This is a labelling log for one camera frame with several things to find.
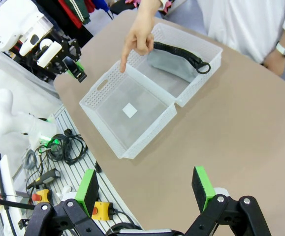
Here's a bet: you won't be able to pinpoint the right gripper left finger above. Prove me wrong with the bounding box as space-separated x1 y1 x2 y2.
24 169 106 236

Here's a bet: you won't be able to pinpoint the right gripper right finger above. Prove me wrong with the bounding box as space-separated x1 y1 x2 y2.
184 166 273 236

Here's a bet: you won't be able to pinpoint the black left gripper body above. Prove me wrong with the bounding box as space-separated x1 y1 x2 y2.
28 36 82 75

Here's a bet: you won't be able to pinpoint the grey zippered pouch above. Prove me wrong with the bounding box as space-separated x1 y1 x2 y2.
146 41 212 83

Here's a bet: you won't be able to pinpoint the person's right forearm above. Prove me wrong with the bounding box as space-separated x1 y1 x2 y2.
133 0 164 25

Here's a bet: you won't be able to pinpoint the person's right hand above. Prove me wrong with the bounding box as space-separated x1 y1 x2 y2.
121 21 156 73

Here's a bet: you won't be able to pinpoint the person's left hand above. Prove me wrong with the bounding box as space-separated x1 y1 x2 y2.
263 49 285 77

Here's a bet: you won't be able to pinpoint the grey slotted mounting plate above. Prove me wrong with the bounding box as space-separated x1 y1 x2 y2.
21 105 143 233

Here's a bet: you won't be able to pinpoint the white knob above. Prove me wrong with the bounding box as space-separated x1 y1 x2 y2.
56 185 73 200

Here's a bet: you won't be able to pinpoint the yellow emergency stop button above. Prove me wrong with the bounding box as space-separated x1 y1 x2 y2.
92 201 114 221
32 188 53 204

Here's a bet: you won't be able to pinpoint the red and green clothes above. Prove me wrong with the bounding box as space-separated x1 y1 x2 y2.
58 0 92 28

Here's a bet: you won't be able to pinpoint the white perforated plastic basket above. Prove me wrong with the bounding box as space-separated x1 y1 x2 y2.
121 23 223 108
79 60 178 160

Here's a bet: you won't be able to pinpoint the white square sticker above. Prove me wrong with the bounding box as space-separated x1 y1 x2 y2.
122 103 138 119

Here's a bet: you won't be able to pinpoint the person's white hoodie torso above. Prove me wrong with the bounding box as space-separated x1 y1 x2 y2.
196 0 285 65

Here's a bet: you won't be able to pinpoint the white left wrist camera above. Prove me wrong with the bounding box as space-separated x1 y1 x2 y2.
19 36 64 67

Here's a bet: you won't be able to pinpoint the black handheld enabling switch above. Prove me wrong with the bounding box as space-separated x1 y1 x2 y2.
26 168 62 190

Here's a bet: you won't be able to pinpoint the black cable bundle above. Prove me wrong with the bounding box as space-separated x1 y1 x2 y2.
33 129 88 166

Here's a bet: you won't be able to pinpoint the grey coiled cable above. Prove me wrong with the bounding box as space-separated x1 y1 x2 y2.
21 149 37 171

